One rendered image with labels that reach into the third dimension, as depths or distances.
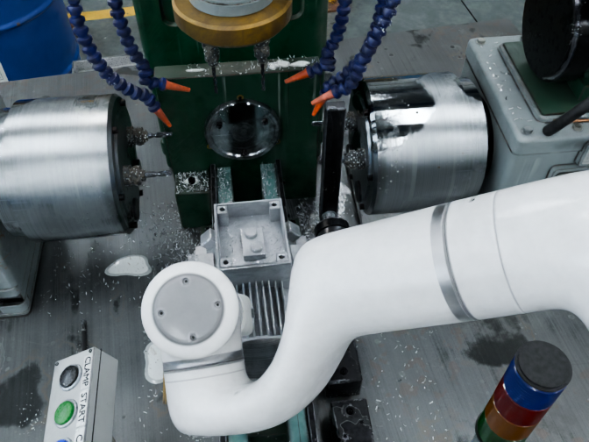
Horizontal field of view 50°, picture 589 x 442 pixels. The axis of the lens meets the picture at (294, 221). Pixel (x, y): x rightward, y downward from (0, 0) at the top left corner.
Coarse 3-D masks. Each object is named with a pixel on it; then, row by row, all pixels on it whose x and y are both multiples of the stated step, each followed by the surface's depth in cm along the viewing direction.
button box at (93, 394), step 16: (96, 352) 84; (64, 368) 84; (80, 368) 82; (96, 368) 82; (112, 368) 85; (80, 384) 81; (96, 384) 81; (112, 384) 84; (64, 400) 81; (80, 400) 79; (96, 400) 80; (112, 400) 83; (48, 416) 81; (80, 416) 78; (96, 416) 79; (112, 416) 82; (48, 432) 79; (64, 432) 78; (80, 432) 76; (96, 432) 78
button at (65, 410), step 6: (66, 402) 79; (60, 408) 79; (66, 408) 79; (72, 408) 78; (54, 414) 79; (60, 414) 79; (66, 414) 78; (72, 414) 78; (54, 420) 79; (60, 420) 78; (66, 420) 78
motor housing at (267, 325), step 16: (288, 240) 97; (304, 240) 99; (256, 288) 86; (272, 288) 88; (256, 304) 86; (272, 304) 85; (256, 320) 85; (272, 320) 85; (256, 336) 83; (272, 336) 83; (256, 352) 99; (272, 352) 98; (256, 368) 97
